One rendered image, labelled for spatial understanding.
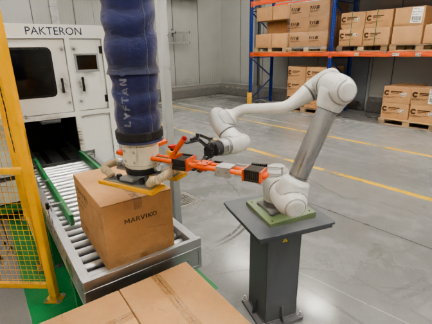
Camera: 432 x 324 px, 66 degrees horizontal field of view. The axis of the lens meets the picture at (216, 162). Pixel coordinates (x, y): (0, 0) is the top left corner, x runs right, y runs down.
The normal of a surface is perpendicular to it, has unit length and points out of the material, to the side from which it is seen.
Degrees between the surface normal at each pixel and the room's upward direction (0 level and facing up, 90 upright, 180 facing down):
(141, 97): 72
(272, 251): 90
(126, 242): 90
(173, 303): 0
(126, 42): 77
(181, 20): 90
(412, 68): 90
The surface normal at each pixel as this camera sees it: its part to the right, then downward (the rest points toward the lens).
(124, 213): 0.57, 0.25
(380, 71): -0.76, 0.22
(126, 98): -0.09, -0.02
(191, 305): -0.02, -0.95
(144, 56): 0.73, 0.36
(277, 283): 0.36, 0.30
